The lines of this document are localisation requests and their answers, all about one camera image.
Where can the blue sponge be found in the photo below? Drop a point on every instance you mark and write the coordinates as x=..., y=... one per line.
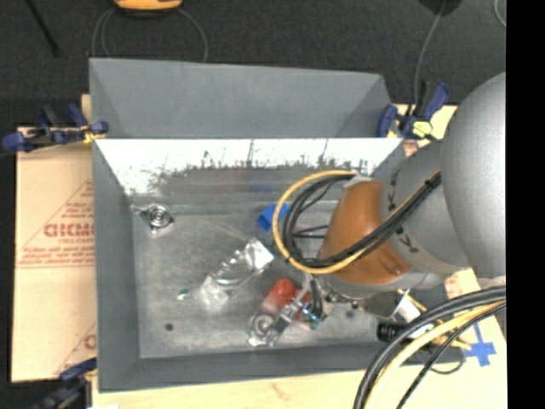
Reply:
x=268, y=219

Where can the brown cardboard board, red print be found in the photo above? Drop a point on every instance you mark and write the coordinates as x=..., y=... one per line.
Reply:
x=51, y=249

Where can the red toy pepper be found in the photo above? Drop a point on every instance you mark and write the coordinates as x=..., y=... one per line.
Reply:
x=281, y=291

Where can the clear plastic bottle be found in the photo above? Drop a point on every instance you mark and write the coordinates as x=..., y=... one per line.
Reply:
x=238, y=266

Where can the clear glass jar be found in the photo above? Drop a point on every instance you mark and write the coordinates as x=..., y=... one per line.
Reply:
x=260, y=325

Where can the black cylinder on white bracket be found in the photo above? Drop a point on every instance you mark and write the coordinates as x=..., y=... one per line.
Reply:
x=389, y=331

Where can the grey metal bin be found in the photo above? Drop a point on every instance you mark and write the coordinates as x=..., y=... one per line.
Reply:
x=204, y=105

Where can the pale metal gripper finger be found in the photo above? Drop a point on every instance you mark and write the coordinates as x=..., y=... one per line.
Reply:
x=282, y=325
x=293, y=301

